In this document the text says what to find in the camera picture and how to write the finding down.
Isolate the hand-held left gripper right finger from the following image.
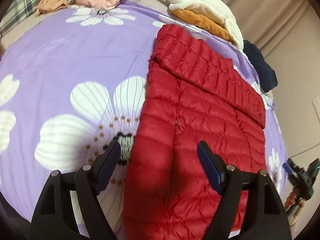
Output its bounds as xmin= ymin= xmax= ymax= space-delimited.
xmin=197 ymin=141 xmax=292 ymax=240

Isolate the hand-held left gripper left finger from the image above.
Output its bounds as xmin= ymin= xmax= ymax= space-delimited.
xmin=29 ymin=141 xmax=122 ymax=240

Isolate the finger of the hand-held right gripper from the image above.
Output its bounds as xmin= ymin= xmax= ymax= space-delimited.
xmin=283 ymin=159 xmax=297 ymax=178

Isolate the red down jacket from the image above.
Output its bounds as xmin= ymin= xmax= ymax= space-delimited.
xmin=122 ymin=24 xmax=267 ymax=240

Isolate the purple floral bed sheet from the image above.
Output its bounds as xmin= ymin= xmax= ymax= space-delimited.
xmin=0 ymin=0 xmax=288 ymax=240

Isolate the navy blue garment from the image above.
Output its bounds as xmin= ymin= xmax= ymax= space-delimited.
xmin=242 ymin=39 xmax=278 ymax=93

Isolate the orange garment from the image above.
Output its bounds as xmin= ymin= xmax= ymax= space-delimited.
xmin=172 ymin=8 xmax=234 ymax=41

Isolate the beige curtain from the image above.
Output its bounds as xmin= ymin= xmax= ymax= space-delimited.
xmin=220 ymin=0 xmax=313 ymax=58

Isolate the white plush toy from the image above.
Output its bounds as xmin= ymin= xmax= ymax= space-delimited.
xmin=151 ymin=0 xmax=244 ymax=50

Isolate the tan brown garment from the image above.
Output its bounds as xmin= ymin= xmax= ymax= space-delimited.
xmin=35 ymin=0 xmax=73 ymax=17

